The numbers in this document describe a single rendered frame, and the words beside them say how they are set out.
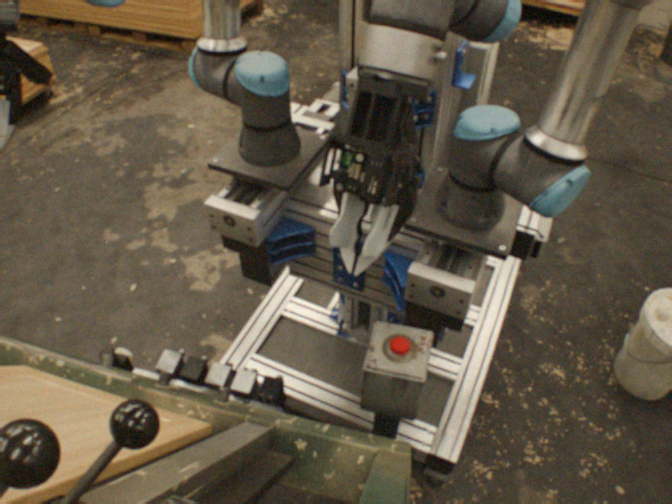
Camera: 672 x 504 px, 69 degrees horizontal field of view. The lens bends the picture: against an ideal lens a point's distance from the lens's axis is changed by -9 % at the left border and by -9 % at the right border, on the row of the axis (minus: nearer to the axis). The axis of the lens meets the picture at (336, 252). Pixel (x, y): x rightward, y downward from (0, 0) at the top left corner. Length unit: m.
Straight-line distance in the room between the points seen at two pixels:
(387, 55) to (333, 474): 0.71
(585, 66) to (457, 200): 0.37
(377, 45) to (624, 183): 2.89
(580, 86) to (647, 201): 2.37
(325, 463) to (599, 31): 0.84
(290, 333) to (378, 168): 1.48
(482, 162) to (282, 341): 1.14
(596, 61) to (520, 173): 0.23
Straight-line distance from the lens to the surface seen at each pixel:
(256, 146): 1.23
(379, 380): 1.03
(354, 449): 0.96
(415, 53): 0.49
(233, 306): 2.30
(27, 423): 0.31
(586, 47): 0.91
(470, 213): 1.09
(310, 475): 0.98
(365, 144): 0.49
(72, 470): 0.67
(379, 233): 0.55
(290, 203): 1.28
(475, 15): 0.56
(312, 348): 1.89
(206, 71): 1.27
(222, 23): 1.23
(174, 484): 0.61
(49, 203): 3.16
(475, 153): 1.01
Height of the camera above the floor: 1.79
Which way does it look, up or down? 46 degrees down
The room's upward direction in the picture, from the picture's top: straight up
